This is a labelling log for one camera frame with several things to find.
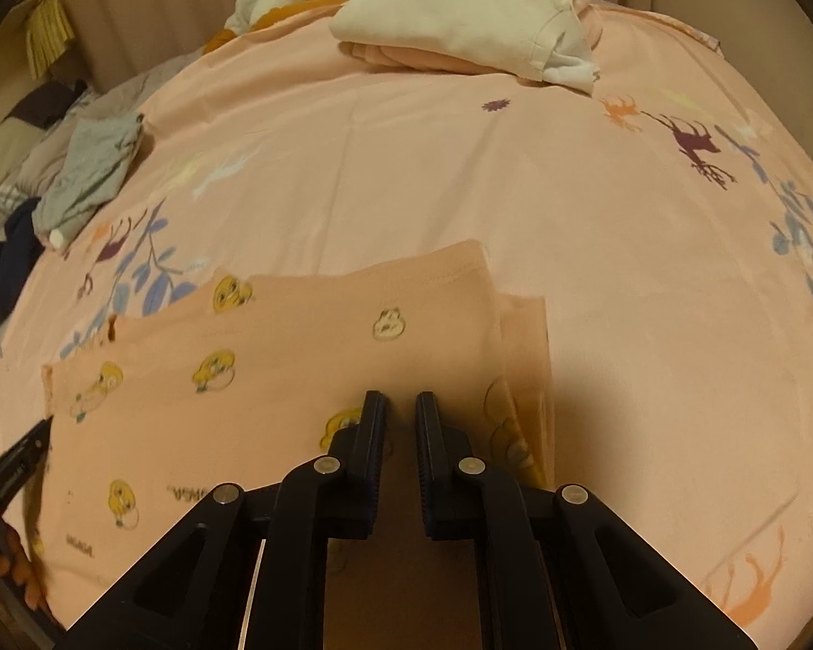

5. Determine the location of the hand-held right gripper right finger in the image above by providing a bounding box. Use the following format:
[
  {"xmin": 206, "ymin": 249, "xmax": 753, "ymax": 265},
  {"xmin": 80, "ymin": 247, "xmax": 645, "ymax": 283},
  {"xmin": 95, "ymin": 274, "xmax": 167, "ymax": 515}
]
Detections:
[{"xmin": 415, "ymin": 391, "xmax": 758, "ymax": 650}]

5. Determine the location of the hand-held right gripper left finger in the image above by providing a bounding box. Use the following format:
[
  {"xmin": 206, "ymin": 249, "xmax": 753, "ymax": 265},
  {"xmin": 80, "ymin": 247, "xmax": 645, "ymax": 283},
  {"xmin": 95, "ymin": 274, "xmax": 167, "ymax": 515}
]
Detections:
[{"xmin": 61, "ymin": 391, "xmax": 389, "ymax": 650}]

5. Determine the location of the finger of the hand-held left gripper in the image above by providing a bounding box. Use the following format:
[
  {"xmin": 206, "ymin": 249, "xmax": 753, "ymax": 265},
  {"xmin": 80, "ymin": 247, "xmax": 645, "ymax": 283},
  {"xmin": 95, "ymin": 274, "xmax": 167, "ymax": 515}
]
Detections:
[{"xmin": 0, "ymin": 416, "xmax": 54, "ymax": 556}]

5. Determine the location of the pink duck-print garment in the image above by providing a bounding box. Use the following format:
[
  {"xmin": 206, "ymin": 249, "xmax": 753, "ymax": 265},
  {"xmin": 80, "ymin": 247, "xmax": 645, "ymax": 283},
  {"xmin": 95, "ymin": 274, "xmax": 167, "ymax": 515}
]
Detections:
[{"xmin": 41, "ymin": 238, "xmax": 558, "ymax": 650}]

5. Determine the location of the person's left hand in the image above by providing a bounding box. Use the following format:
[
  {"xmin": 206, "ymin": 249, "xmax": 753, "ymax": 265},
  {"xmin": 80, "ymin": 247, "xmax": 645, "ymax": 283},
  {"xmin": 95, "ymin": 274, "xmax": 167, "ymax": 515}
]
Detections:
[{"xmin": 0, "ymin": 521, "xmax": 51, "ymax": 614}]

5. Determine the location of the navy garment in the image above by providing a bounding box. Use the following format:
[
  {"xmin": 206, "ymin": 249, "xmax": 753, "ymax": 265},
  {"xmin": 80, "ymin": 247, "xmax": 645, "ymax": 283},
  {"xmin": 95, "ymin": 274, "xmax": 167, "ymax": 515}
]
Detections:
[{"xmin": 0, "ymin": 198, "xmax": 45, "ymax": 321}]

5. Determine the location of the pink printed bedsheet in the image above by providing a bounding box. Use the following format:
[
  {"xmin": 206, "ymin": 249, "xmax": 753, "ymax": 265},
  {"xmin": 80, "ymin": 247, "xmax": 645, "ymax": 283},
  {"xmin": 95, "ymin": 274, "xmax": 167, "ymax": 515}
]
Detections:
[{"xmin": 0, "ymin": 0, "xmax": 813, "ymax": 650}]

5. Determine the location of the grey garment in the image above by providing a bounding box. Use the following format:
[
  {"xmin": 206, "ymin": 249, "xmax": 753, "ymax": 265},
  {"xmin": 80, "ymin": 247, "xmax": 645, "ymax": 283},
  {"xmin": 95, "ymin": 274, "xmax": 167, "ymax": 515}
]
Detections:
[{"xmin": 33, "ymin": 114, "xmax": 146, "ymax": 251}]

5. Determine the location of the beige pillow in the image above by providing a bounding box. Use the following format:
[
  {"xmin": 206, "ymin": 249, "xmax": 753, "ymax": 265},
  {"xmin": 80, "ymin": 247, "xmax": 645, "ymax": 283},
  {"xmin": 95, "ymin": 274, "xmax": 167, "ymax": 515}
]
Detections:
[{"xmin": 0, "ymin": 118, "xmax": 35, "ymax": 187}]

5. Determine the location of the dark brown cloth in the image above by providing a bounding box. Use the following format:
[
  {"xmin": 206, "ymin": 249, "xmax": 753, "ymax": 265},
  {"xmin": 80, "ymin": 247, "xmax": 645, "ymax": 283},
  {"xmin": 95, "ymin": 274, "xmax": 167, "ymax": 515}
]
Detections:
[{"xmin": 0, "ymin": 79, "xmax": 89, "ymax": 129}]

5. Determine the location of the yellow fringed cloth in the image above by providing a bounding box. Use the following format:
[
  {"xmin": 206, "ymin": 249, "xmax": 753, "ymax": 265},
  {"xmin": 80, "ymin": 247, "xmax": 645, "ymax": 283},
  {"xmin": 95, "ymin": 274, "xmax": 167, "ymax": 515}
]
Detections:
[{"xmin": 23, "ymin": 0, "xmax": 75, "ymax": 82}]

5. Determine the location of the white folded garment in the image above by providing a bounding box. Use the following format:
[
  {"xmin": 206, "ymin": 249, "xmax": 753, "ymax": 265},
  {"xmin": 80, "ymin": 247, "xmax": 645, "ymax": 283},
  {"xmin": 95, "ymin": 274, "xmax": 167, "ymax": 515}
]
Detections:
[{"xmin": 330, "ymin": 0, "xmax": 598, "ymax": 97}]

